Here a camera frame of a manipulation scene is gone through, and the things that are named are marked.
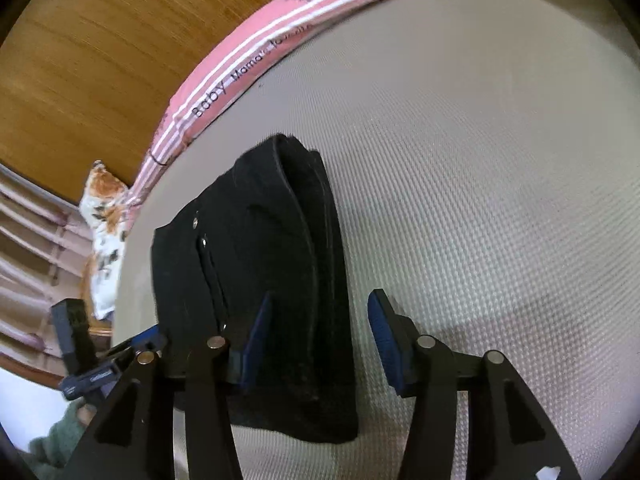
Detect pink striped pillow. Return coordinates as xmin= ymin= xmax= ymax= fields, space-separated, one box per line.
xmin=127 ymin=0 xmax=424 ymax=211

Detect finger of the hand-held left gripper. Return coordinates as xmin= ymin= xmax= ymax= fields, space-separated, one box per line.
xmin=107 ymin=325 xmax=169 ymax=362

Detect beige woven bed mat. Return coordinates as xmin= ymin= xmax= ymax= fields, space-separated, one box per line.
xmin=112 ymin=0 xmax=640 ymax=480

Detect black pants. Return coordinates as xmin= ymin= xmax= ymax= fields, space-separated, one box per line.
xmin=151 ymin=133 xmax=360 ymax=445

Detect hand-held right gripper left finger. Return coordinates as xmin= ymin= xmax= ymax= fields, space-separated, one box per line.
xmin=70 ymin=291 xmax=274 ymax=480

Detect person's left forearm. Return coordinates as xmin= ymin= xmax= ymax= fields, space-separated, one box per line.
xmin=29 ymin=400 xmax=102 ymax=480

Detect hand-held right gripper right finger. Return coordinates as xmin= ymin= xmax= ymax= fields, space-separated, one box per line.
xmin=366 ymin=288 xmax=582 ymax=480

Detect pink curtain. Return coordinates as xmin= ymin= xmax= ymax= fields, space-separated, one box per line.
xmin=0 ymin=164 xmax=94 ymax=361

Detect floral pillow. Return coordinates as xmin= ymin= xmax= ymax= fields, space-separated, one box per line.
xmin=79 ymin=160 xmax=132 ymax=321

